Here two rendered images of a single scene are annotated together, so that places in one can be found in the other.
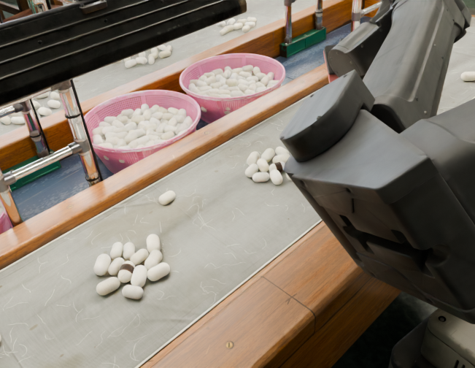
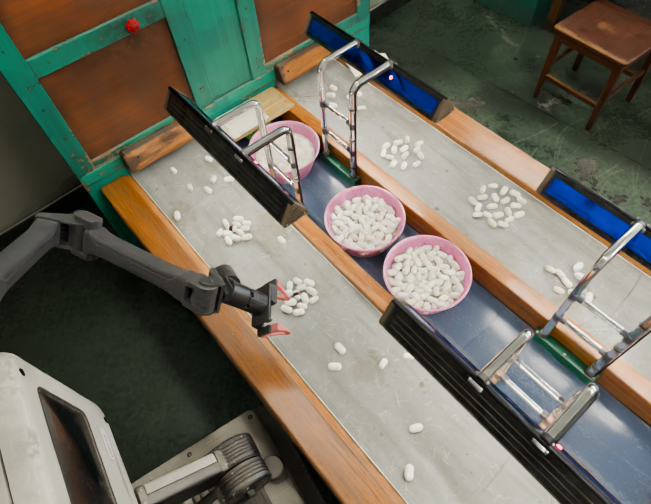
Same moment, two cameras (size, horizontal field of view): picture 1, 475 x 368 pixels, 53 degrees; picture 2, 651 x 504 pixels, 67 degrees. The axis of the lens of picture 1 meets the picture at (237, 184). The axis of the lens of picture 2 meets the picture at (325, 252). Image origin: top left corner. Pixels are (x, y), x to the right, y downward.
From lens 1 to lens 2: 1.43 m
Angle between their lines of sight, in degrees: 63
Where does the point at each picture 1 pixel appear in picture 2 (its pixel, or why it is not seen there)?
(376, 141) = (56, 218)
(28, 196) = (327, 180)
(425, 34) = (133, 259)
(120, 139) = (349, 211)
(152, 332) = (199, 242)
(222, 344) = (179, 262)
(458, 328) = (241, 423)
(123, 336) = (201, 232)
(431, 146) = (41, 219)
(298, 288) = not seen: hidden behind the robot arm
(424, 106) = (98, 249)
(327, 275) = not seen: hidden behind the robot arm
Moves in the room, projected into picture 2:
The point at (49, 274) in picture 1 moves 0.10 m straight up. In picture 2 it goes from (241, 201) to (235, 182)
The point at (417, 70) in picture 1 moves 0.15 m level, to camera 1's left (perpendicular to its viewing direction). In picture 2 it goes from (110, 249) to (125, 200)
